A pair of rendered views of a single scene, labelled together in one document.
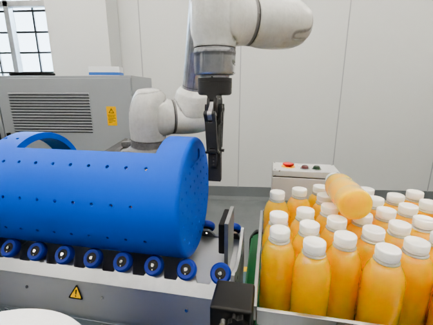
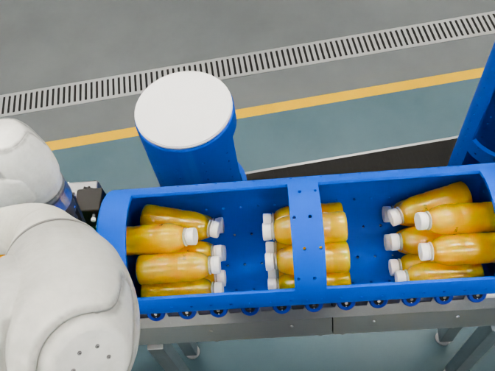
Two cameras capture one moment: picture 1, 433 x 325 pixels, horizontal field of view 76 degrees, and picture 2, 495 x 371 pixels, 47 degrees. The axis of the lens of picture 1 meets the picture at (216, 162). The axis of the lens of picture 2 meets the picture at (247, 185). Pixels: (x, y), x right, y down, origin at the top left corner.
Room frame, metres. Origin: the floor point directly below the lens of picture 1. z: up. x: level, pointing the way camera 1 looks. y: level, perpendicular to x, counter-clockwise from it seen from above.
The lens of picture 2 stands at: (1.25, 0.33, 2.25)
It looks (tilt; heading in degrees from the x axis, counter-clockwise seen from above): 58 degrees down; 176
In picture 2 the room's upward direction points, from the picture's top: 10 degrees counter-clockwise
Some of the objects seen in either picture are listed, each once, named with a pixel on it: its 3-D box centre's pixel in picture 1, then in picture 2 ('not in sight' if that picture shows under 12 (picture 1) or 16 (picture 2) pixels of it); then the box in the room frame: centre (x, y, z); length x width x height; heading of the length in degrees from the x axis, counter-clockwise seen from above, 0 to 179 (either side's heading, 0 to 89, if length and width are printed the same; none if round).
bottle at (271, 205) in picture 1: (275, 226); not in sight; (0.68, -0.16, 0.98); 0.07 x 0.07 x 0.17
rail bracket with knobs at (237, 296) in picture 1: (234, 317); (93, 210); (0.40, -0.03, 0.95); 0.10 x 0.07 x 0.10; 169
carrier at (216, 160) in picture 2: not in sight; (206, 190); (0.19, 0.27, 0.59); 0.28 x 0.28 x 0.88
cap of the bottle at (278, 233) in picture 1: (279, 233); not in sight; (0.48, -0.12, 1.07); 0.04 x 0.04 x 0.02
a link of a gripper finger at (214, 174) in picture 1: (214, 166); not in sight; (0.63, 0.00, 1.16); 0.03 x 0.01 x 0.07; 79
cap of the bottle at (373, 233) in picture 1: (373, 233); not in sight; (0.48, -0.30, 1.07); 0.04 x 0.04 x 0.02
